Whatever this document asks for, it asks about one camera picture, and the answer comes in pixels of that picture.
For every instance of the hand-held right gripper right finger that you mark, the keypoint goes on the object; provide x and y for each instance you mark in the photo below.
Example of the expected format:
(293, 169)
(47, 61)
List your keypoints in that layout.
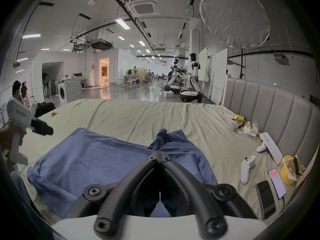
(182, 179)

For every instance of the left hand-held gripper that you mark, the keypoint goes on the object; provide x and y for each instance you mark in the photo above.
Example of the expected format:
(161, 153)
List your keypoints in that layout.
(19, 114)

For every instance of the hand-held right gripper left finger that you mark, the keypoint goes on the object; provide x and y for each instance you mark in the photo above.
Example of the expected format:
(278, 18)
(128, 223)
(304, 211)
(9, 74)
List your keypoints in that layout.
(140, 176)

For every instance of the blue shirt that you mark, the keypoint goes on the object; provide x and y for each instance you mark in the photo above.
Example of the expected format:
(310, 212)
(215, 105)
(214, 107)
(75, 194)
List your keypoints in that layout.
(100, 156)

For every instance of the person's left hand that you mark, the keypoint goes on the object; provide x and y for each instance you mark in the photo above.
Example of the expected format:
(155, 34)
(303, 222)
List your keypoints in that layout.
(6, 137)

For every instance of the black bag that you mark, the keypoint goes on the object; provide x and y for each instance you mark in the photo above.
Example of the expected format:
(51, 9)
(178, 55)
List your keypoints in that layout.
(45, 109)

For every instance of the small yellow wrapper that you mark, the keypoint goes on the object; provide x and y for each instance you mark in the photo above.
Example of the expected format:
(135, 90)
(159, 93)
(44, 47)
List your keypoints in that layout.
(53, 114)

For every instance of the white washing machine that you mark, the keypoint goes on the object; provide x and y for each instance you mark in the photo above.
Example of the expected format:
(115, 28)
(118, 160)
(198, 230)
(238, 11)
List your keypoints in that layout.
(71, 90)

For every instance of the bed with beige sheet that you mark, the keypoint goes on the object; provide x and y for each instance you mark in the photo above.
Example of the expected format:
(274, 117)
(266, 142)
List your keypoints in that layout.
(140, 114)

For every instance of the long white hand controller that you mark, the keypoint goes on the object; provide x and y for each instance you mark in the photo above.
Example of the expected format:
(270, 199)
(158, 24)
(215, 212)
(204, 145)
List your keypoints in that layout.
(246, 169)

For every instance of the clear plastic snack bag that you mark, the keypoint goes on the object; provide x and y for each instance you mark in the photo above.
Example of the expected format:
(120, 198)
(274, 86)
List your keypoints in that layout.
(248, 128)

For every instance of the yellow snack packet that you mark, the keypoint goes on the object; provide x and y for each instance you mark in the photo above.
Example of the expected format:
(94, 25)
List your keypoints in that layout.
(239, 117)

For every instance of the short white hand controller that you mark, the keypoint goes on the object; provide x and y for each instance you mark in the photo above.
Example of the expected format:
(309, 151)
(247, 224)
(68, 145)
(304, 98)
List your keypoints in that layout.
(262, 148)

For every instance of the black phone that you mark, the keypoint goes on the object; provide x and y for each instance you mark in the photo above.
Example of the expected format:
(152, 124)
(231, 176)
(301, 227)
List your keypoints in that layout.
(266, 199)

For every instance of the phone with lit pink screen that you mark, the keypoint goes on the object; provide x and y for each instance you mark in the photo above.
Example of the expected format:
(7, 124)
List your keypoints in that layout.
(277, 182)

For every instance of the white paper booklet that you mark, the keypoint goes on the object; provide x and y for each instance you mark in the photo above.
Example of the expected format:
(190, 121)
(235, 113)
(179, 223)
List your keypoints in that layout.
(271, 145)

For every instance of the tall white humanoid robot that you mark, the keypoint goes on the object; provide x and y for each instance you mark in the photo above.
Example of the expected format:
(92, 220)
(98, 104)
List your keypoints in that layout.
(193, 84)

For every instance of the white humanoid robot with arms out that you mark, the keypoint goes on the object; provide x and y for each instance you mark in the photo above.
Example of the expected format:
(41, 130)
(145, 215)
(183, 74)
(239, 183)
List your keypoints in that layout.
(173, 79)

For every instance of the grey padded headboard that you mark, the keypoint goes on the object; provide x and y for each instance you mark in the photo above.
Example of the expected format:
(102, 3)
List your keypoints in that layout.
(272, 109)

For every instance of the round white softbox lamp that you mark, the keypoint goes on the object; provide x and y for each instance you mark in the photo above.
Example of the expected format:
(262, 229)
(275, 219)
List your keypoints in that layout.
(235, 14)

